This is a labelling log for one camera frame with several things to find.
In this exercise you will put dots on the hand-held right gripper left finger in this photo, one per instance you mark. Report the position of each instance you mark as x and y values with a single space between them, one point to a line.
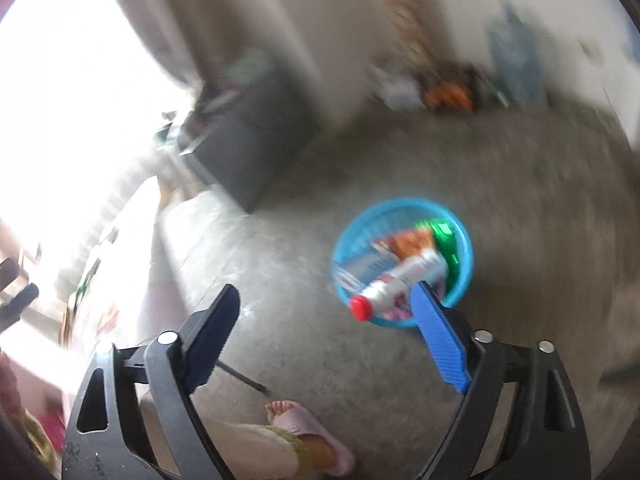
215 335

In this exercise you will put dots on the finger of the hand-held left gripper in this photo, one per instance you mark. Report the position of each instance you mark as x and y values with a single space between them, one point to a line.
7 272
17 305

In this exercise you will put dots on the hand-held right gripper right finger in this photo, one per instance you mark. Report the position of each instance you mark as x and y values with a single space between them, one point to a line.
442 345

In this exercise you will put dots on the pink snack bag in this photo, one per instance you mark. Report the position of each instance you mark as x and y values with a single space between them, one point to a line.
400 312

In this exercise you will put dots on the white bottle with red cap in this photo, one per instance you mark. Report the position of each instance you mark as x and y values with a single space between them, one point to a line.
400 277

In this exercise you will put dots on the green foil packet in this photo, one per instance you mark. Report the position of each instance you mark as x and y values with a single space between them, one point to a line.
445 240

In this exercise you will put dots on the orange snack packet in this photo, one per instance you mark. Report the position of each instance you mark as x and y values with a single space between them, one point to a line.
407 244

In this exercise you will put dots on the blue snack bag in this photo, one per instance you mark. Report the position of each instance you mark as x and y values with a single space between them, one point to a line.
367 265

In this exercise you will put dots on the blue plastic basket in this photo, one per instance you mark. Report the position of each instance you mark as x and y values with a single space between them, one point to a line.
367 222

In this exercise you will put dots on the black table leg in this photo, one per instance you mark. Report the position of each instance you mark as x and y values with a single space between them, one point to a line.
245 377

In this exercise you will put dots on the person's foot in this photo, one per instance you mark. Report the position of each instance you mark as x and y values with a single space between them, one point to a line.
280 412

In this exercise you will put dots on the white fleece pants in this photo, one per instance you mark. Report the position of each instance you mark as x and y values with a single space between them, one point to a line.
250 450

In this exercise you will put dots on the pink slipper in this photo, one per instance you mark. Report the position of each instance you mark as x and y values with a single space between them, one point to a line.
320 440

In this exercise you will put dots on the beige curtain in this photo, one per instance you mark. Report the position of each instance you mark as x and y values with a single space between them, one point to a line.
160 15

